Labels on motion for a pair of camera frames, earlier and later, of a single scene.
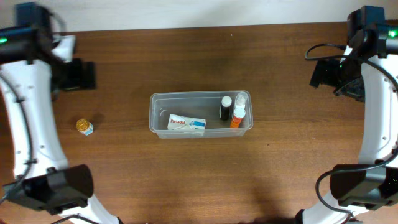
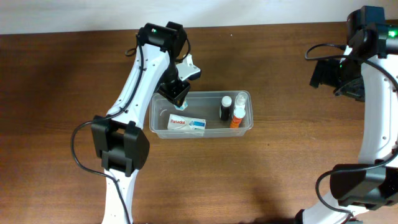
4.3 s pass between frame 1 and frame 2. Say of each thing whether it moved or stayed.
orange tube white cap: stayed
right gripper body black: stayed
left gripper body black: moved
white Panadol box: stayed
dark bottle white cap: stayed
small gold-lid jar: moved
